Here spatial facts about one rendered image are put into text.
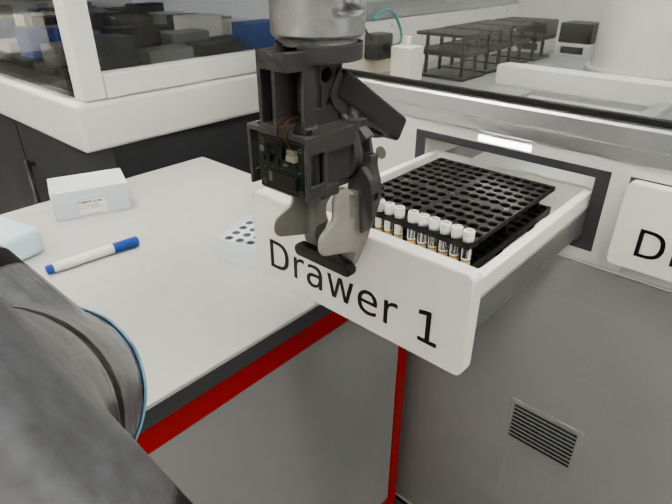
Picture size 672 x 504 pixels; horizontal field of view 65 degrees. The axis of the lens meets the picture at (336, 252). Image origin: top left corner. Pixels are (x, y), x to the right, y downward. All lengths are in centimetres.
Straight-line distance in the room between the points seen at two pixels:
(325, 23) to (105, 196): 70
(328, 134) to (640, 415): 64
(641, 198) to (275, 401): 53
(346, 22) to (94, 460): 33
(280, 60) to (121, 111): 88
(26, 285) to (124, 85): 97
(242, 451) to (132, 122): 79
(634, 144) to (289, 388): 54
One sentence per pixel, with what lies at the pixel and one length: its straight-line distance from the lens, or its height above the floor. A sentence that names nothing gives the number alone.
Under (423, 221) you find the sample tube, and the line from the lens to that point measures 60.
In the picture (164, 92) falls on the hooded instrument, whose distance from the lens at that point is 132.
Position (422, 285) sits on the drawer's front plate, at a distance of 49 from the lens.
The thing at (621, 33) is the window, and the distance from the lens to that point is 74.
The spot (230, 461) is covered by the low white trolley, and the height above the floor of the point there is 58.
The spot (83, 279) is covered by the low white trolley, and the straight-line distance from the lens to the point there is 84.
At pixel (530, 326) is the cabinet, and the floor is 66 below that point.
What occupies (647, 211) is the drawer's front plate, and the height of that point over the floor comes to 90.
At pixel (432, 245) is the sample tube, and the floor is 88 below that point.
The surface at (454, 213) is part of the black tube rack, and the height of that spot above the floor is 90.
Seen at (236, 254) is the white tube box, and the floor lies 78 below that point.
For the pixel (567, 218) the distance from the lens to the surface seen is 71.
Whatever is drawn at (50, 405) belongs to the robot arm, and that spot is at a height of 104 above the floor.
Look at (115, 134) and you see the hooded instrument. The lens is 127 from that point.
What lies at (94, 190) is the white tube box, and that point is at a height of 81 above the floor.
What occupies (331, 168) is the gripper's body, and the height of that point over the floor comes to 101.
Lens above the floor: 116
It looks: 29 degrees down
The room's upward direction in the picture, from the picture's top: straight up
